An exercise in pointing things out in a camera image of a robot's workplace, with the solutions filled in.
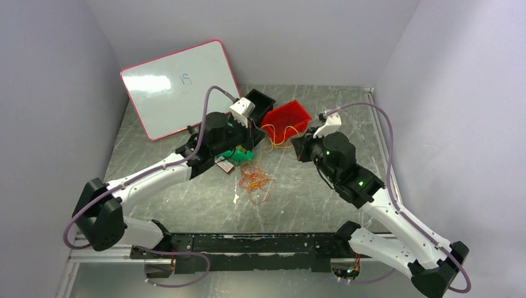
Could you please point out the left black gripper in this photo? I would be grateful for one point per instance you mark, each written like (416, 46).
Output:
(253, 136)

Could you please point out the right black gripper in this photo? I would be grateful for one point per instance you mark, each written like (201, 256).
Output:
(302, 145)

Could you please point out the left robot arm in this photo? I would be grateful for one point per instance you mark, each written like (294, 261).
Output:
(99, 212)

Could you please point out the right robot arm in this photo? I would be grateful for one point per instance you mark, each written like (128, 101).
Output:
(429, 260)

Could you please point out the red plastic bin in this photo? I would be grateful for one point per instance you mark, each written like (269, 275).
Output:
(285, 122)

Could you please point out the green plastic bin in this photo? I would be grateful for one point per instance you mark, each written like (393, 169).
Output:
(235, 156)

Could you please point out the black plastic bin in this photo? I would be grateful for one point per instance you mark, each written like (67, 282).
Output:
(263, 104)

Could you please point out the small red white box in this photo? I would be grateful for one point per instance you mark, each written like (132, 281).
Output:
(225, 165)

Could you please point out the pink framed whiteboard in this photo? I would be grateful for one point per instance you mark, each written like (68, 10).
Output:
(168, 92)

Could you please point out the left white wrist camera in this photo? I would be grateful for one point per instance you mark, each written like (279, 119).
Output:
(241, 110)

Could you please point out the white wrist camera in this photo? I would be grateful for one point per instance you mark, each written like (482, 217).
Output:
(241, 110)
(332, 124)

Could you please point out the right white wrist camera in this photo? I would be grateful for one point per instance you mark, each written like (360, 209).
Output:
(332, 124)

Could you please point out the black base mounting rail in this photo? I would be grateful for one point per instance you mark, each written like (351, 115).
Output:
(200, 262)

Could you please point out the aluminium frame rail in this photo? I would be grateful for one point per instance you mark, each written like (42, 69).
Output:
(324, 246)

